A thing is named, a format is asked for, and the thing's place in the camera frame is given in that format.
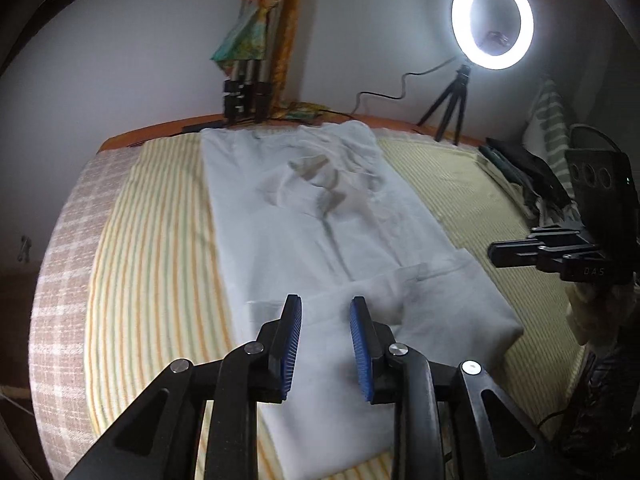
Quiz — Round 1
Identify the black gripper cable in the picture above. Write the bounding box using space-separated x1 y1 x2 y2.
569 122 626 153

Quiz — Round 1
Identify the green and white patterned cloth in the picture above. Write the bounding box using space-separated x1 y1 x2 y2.
520 77 576 191

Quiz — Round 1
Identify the pink checkered blanket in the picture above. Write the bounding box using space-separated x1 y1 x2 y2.
30 147 146 480

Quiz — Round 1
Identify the white t-shirt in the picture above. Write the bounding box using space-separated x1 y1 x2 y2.
200 120 525 478

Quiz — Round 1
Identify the black folded garment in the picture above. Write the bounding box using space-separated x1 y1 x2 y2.
487 137 573 206

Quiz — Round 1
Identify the white ring light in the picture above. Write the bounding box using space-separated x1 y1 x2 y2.
451 0 534 71

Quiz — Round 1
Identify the person's right forearm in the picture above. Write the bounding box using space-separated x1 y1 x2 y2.
567 280 636 346

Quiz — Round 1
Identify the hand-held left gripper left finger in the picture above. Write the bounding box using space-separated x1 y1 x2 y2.
65 294 304 480

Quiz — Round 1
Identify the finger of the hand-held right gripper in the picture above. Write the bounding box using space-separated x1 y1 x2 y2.
487 240 543 267
529 226 592 247

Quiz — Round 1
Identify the folded silver tripod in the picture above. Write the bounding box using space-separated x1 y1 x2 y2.
222 0 296 123

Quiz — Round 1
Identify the dark green folded garment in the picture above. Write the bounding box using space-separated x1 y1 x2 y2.
477 145 531 196

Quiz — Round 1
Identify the colourful crumpled cloth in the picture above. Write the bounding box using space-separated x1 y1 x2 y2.
280 102 326 123

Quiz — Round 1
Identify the colourful hanging scarf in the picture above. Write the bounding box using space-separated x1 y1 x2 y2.
210 0 288 68

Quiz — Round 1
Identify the orange patterned cloth strip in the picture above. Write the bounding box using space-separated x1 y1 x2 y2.
272 0 306 111

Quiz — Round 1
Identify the yellow striped mat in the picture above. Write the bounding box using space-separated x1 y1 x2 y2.
92 132 591 480

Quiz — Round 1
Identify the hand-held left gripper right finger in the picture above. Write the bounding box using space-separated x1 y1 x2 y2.
350 296 566 480

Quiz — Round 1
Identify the small black tripod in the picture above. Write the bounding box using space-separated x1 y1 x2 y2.
416 64 473 143

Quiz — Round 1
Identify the orange wooden bed frame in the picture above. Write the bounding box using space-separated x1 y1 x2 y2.
97 110 488 153

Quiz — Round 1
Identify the dark quilted jacket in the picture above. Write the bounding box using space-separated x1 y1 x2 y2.
557 340 640 461

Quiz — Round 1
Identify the black ring light cable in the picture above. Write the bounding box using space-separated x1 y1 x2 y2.
352 57 458 116

